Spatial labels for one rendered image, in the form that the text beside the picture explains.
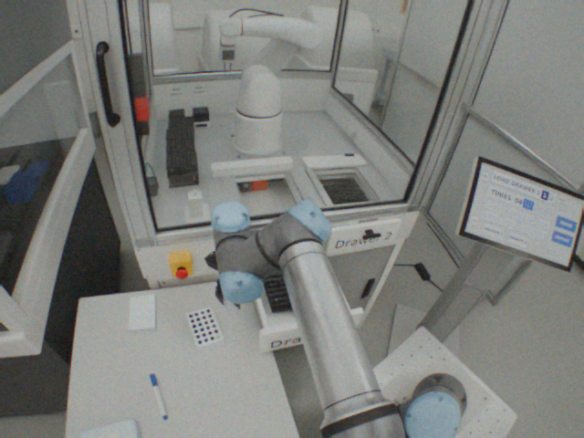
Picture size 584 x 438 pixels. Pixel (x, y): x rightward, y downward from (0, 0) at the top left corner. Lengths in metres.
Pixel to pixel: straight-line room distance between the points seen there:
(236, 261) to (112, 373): 0.62
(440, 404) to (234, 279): 0.50
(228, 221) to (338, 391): 0.37
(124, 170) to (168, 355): 0.54
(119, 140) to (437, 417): 0.94
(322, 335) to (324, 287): 0.07
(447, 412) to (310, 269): 0.46
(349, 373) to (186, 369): 0.67
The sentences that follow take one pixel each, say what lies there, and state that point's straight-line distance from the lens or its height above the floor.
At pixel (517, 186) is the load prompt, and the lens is 1.36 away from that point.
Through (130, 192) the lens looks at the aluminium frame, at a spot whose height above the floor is 1.15.
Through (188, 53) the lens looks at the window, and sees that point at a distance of 0.75.
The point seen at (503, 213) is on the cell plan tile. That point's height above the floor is 1.06.
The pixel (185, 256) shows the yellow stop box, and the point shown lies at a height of 0.91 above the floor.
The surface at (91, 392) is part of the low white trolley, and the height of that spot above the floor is 0.76.
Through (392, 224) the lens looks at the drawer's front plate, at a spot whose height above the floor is 0.92.
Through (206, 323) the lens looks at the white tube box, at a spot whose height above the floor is 0.78.
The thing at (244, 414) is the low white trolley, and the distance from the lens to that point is 0.94.
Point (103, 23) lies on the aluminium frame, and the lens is 0.74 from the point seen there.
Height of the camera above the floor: 1.67
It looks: 42 degrees down
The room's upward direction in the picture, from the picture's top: 8 degrees clockwise
